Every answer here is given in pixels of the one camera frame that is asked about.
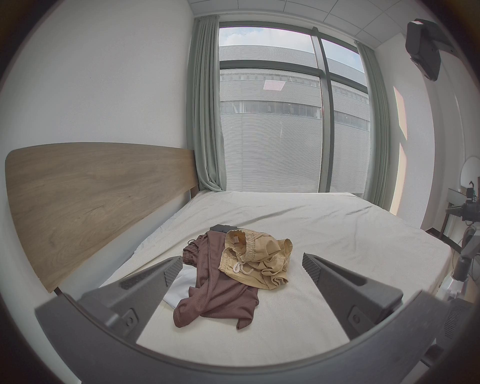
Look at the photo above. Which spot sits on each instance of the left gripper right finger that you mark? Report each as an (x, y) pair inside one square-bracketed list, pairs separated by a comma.
[(345, 292)]

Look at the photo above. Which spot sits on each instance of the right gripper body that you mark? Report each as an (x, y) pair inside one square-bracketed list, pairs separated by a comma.
[(472, 210)]

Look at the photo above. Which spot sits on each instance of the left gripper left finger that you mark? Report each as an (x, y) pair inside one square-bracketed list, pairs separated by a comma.
[(150, 285)]

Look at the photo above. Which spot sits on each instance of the tan shorts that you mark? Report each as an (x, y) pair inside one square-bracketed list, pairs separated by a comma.
[(258, 262)]

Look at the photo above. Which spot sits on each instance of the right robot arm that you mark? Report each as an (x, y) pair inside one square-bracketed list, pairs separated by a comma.
[(468, 258)]

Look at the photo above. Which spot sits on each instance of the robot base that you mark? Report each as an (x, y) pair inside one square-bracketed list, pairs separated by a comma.
[(455, 322)]

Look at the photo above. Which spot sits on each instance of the bed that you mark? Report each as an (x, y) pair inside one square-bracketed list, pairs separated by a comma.
[(337, 225)]

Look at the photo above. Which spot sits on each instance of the grey dressing table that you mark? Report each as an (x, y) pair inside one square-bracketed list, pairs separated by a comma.
[(455, 195)]

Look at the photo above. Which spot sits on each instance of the white garment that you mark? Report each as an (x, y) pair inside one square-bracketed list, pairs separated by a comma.
[(180, 292)]

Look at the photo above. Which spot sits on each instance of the round mirror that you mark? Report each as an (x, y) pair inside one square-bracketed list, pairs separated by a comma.
[(470, 170)]

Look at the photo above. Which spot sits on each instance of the brown garment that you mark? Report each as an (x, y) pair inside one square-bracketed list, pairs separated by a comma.
[(213, 281)]

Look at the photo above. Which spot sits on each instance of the black garment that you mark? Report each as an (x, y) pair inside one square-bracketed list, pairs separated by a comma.
[(221, 228)]

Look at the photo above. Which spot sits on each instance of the grey-green curtain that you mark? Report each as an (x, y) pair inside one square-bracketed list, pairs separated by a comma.
[(204, 112), (377, 131)]

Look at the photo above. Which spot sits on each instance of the window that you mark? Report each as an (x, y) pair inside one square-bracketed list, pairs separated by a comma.
[(270, 150)]

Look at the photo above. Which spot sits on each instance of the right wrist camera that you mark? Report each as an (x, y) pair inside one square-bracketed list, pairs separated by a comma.
[(470, 193)]

